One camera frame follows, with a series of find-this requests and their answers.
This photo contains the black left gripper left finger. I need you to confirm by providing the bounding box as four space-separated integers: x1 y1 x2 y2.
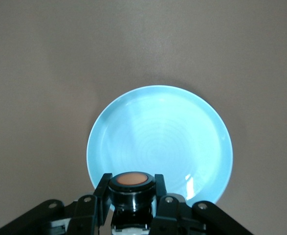
0 173 113 235

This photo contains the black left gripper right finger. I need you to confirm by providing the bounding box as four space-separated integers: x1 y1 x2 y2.
150 174 256 235

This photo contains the orange push button switch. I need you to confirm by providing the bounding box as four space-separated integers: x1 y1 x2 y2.
108 171 158 232

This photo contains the light blue round plate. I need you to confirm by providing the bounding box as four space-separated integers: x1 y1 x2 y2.
86 85 233 211

